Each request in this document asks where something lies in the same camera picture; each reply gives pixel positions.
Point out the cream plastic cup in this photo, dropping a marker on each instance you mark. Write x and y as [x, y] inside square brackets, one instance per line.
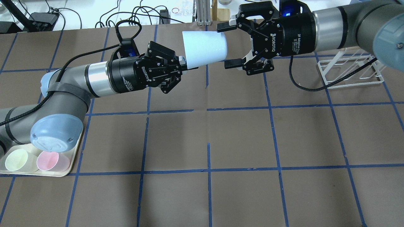
[21, 160]

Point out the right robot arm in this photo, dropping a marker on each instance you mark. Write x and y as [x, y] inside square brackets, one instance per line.
[375, 26]

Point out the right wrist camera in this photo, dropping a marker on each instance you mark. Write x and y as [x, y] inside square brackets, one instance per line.
[292, 7]

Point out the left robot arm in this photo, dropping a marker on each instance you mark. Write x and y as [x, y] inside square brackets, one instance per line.
[55, 124]

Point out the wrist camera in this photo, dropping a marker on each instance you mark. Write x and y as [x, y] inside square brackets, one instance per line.
[292, 7]
[128, 48]

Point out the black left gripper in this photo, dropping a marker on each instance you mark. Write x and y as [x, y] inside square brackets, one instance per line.
[125, 75]

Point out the pink plastic cup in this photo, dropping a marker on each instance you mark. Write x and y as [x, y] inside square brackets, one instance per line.
[52, 161]

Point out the wooden paper towel stand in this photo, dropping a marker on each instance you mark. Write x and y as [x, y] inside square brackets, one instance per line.
[219, 14]

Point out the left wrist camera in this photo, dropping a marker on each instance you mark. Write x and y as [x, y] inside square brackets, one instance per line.
[128, 48]

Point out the aluminium frame post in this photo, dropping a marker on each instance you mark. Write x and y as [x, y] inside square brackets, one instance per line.
[203, 12]

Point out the white wire rack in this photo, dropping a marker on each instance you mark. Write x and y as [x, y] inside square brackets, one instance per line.
[346, 61]

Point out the light blue plastic cup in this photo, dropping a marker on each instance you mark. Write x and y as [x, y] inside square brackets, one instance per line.
[204, 47]

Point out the black power adapter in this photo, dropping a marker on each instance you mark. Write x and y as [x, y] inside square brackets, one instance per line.
[44, 21]

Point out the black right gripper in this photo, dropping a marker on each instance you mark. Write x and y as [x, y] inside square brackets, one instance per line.
[295, 36]

